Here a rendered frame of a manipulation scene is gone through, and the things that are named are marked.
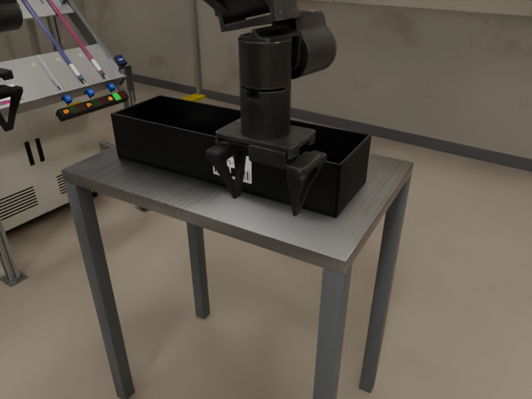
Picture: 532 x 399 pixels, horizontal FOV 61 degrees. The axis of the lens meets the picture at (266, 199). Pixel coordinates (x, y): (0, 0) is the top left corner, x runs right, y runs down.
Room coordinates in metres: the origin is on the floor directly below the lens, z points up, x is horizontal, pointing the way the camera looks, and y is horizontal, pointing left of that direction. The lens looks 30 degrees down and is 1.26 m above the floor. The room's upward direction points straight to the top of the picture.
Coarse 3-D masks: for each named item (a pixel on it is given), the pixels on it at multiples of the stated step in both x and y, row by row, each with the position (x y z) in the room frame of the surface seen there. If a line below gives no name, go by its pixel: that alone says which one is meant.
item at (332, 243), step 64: (128, 192) 0.84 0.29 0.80; (192, 192) 0.84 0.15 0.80; (384, 192) 0.84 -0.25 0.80; (192, 256) 1.30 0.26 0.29; (320, 256) 0.62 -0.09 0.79; (384, 256) 0.97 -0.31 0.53; (320, 320) 0.62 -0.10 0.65; (384, 320) 0.97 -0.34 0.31; (128, 384) 0.95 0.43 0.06; (320, 384) 0.61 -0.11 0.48
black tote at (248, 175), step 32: (160, 96) 1.16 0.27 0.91; (128, 128) 0.99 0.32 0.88; (160, 128) 0.94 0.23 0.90; (192, 128) 1.11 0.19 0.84; (320, 128) 0.93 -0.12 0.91; (160, 160) 0.95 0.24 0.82; (192, 160) 0.90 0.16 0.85; (352, 160) 0.79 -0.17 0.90; (256, 192) 0.82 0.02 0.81; (288, 192) 0.78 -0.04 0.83; (320, 192) 0.75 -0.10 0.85; (352, 192) 0.81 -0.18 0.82
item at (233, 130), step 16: (240, 96) 0.49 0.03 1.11; (272, 96) 0.47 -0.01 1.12; (288, 96) 0.49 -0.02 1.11; (256, 112) 0.47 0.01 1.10; (272, 112) 0.47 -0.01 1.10; (288, 112) 0.49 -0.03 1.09; (224, 128) 0.51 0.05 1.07; (240, 128) 0.51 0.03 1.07; (256, 128) 0.47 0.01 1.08; (272, 128) 0.47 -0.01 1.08; (288, 128) 0.49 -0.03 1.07; (304, 128) 0.51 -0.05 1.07; (240, 144) 0.48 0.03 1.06; (256, 144) 0.47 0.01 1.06; (272, 144) 0.46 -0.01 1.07; (288, 144) 0.46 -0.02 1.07
